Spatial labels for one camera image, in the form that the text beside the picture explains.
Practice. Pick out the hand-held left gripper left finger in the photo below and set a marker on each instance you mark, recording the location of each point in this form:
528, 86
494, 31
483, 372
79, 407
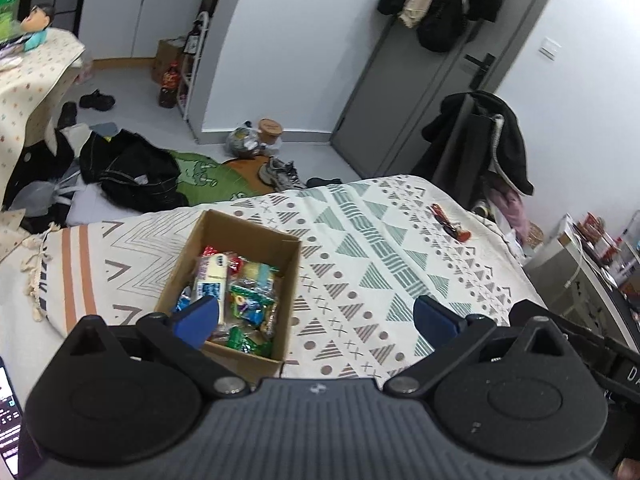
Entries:
197, 320

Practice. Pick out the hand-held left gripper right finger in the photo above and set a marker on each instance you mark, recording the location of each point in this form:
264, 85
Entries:
435, 320

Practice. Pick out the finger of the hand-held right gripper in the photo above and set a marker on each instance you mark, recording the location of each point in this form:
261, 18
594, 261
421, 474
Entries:
530, 307

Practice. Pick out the long white snack packet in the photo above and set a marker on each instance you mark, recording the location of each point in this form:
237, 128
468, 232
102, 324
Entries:
212, 277

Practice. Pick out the bright green snack packet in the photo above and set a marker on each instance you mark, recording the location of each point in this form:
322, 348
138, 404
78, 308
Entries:
240, 337

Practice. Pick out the clear green-edged cake packet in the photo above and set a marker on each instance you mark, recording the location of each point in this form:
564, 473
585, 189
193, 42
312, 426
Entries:
260, 272

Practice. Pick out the person's right hand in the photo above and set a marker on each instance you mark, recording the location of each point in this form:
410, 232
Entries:
627, 470

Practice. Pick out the white desk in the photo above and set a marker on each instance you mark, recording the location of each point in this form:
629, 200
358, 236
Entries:
550, 265

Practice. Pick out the woven basket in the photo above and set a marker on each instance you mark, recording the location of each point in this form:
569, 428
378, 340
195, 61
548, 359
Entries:
534, 236

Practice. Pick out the pink cloth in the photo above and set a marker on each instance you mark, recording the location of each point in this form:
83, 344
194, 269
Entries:
512, 210

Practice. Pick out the red basket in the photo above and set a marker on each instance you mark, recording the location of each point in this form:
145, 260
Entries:
597, 235

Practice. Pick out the green cartoon floor mat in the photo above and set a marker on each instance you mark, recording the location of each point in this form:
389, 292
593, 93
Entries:
205, 175

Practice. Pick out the black jacket with white trim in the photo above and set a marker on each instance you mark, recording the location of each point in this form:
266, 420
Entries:
515, 160

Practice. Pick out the grey sneaker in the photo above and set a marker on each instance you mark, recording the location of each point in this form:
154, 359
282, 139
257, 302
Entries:
272, 177
295, 175

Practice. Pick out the black clothing pile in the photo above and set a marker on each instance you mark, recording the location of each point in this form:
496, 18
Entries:
130, 170

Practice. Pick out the black chair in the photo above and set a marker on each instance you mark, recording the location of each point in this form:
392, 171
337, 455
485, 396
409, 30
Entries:
465, 150

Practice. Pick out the brown lidded bucket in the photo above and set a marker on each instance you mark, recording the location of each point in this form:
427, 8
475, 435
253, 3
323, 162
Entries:
270, 132

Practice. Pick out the grey plastic bag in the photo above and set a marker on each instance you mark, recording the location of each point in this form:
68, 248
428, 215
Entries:
35, 192

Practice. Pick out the black and white garment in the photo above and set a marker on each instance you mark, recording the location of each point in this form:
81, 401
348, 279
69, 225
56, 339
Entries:
45, 160

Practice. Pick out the grey door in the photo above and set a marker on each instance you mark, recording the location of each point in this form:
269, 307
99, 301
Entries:
400, 100

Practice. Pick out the dark bottle with red label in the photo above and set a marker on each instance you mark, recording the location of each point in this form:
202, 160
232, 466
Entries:
169, 87

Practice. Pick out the black slipper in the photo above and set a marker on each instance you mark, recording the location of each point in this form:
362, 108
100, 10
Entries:
66, 115
97, 100

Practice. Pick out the white metal rack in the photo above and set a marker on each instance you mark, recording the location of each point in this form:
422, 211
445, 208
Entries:
192, 70

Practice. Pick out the brown cardboard floor box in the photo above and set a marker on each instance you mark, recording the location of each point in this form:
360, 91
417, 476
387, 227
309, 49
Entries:
162, 57

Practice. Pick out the pack of water bottles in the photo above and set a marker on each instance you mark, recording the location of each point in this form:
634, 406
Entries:
86, 74

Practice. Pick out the dotted cream tablecloth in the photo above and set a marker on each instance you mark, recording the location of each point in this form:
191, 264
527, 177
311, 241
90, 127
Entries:
30, 90

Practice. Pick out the black hanging bag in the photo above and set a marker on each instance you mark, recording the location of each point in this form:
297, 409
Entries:
442, 30

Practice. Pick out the white lower cabinet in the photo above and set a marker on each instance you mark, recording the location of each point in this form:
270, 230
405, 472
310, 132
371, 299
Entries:
140, 20

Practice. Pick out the cartoon doll figure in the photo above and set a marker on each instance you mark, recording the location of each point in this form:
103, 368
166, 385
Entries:
37, 25

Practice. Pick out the white light switch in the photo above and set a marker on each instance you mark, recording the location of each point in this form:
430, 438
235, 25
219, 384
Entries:
550, 49

